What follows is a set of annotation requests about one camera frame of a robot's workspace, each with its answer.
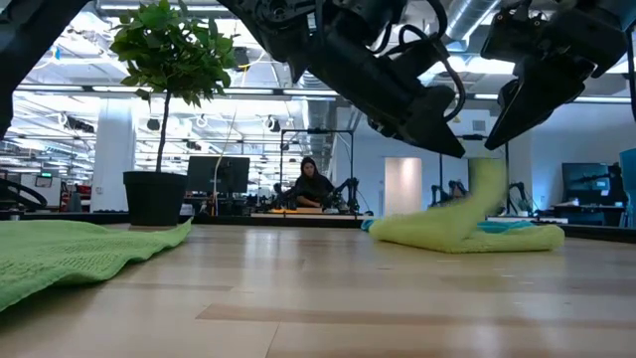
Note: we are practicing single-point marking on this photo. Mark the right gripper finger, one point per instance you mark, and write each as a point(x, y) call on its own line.
point(541, 89)
point(509, 97)

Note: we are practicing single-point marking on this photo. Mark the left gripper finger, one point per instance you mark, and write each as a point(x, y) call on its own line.
point(434, 124)

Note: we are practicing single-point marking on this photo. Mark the lime microfiber towel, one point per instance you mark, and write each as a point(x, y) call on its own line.
point(447, 233)

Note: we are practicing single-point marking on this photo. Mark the teal microfiber towel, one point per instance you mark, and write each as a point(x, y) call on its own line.
point(502, 227)

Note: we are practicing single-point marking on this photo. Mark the green microfiber towel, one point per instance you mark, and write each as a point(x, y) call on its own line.
point(59, 253)

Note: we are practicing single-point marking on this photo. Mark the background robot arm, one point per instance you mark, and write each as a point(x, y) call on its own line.
point(519, 194)
point(349, 191)
point(454, 190)

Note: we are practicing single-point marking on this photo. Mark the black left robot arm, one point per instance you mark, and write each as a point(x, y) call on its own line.
point(30, 50)

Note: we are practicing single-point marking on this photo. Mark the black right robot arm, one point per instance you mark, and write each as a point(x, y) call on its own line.
point(616, 35)

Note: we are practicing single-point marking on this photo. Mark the black computer monitor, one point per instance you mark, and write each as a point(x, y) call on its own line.
point(218, 174)
point(584, 176)

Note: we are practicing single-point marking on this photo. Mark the person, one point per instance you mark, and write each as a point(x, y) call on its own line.
point(312, 189)

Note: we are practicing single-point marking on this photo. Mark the blue panel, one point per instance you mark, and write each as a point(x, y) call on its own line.
point(628, 189)

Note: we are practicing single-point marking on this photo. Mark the potted green plant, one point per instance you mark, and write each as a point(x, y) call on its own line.
point(159, 194)

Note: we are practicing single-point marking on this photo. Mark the black curved hoop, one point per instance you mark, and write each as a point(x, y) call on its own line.
point(25, 190)

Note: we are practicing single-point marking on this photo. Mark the black background station frame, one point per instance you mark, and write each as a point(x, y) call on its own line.
point(318, 131)

